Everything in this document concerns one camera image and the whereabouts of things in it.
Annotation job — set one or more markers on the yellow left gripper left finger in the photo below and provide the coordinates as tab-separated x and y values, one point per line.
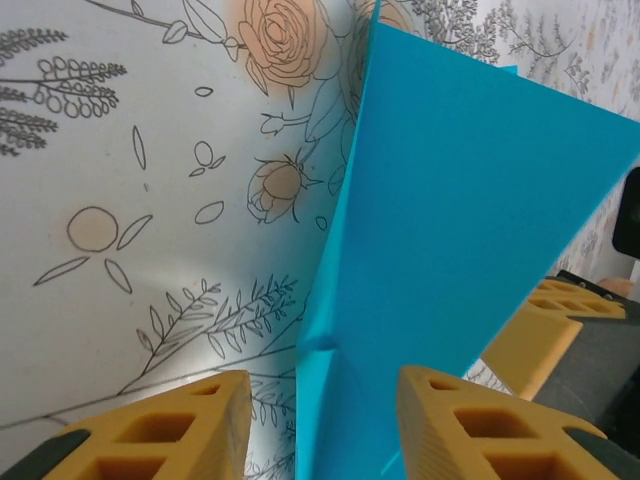
215	440

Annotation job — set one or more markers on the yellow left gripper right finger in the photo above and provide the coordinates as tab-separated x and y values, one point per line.
430	440

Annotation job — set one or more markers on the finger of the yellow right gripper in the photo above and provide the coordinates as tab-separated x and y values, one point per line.
540	350

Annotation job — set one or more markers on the turquoise cloth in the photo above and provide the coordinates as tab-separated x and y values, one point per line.
450	200

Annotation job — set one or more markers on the floral print tablecloth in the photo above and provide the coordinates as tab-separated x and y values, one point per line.
150	200

